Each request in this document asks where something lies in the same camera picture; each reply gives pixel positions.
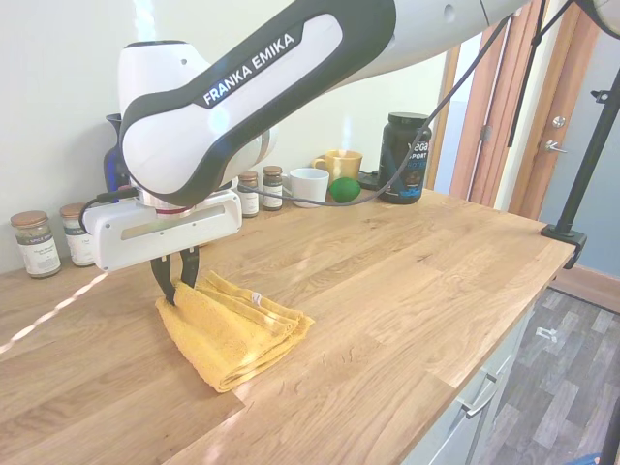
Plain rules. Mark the spice jar with grey label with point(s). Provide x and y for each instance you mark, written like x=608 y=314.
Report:
x=38 y=247

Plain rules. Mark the flat black object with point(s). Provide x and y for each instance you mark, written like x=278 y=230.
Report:
x=370 y=180

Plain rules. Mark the spice jar with white contents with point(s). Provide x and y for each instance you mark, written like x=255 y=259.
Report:
x=71 y=227

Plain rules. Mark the green lime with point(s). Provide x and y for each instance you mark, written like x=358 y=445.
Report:
x=345 y=190

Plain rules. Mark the white base cabinet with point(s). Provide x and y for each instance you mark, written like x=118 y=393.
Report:
x=455 y=436

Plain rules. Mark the white Franka Emika robot arm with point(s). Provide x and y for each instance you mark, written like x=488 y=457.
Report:
x=218 y=97

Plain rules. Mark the black camera stand with clamp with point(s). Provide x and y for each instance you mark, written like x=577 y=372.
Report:
x=564 y=235

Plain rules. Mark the wooden door frame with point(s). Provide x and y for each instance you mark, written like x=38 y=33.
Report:
x=494 y=145

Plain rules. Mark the yellow terry towel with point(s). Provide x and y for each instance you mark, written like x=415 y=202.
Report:
x=227 y=334

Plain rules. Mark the metal door hinge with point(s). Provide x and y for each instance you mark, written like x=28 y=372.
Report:
x=486 y=133

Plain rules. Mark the yellow mug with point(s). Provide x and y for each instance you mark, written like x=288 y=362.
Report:
x=344 y=162

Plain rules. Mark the dark blue painted vase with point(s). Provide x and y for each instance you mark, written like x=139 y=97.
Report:
x=112 y=169

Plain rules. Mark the dark-lidded spice jar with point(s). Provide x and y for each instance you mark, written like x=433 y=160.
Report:
x=272 y=189
x=249 y=196

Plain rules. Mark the small white floor object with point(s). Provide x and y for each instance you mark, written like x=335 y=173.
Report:
x=546 y=334

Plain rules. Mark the black Vega protein tub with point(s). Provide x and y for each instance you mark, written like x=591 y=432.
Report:
x=407 y=145

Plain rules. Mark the silver deadbolt lock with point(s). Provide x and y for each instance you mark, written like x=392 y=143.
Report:
x=560 y=121

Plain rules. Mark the white mug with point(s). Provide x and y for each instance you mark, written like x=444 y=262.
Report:
x=307 y=186

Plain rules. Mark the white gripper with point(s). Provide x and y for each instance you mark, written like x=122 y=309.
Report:
x=169 y=237

